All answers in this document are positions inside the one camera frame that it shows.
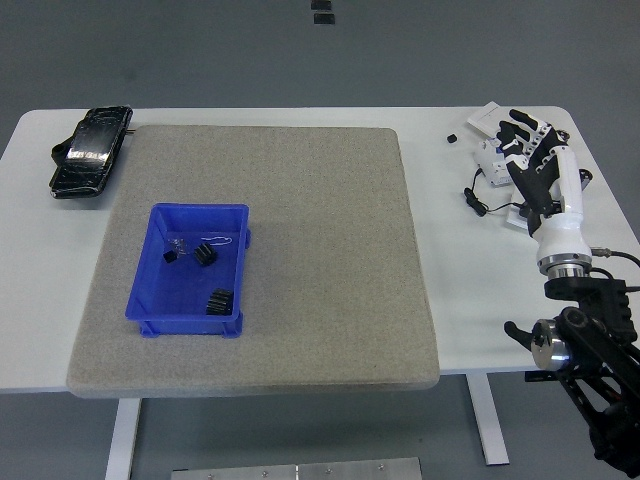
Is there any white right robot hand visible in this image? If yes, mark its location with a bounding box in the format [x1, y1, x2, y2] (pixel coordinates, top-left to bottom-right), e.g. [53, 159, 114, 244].
[494, 108, 593, 264]

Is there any large black gear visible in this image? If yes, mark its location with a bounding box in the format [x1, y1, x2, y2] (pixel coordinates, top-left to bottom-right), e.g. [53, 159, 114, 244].
[203, 288, 233, 316]

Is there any small black gear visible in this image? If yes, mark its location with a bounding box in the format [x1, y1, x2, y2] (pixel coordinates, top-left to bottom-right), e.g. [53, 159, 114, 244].
[193, 243, 219, 268]

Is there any blue plastic box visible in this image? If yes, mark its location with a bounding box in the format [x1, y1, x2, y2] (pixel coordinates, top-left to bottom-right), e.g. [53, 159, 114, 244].
[124, 202, 250, 340]

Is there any white circuit breaker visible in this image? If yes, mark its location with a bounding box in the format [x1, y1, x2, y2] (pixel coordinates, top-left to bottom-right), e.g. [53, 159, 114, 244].
[473, 137, 515, 189]

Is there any white table leg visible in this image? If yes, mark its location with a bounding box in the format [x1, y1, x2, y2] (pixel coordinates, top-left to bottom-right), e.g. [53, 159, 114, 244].
[104, 398, 143, 480]
[465, 372, 510, 466]

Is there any grey-brown table mat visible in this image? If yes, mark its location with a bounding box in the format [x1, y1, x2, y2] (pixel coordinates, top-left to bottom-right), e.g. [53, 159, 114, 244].
[66, 124, 443, 400]

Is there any silver metal plate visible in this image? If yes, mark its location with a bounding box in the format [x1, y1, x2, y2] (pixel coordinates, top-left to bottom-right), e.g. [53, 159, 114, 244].
[170, 456, 423, 480]

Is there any black wrapped pack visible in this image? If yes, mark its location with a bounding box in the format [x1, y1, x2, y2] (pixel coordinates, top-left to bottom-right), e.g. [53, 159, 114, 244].
[48, 105, 135, 200]

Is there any black adapter cable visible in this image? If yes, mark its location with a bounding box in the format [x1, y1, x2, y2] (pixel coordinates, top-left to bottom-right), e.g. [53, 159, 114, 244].
[463, 168, 524, 217]

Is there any white switch panel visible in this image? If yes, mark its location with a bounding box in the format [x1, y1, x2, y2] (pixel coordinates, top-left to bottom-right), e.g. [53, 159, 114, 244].
[467, 101, 512, 136]

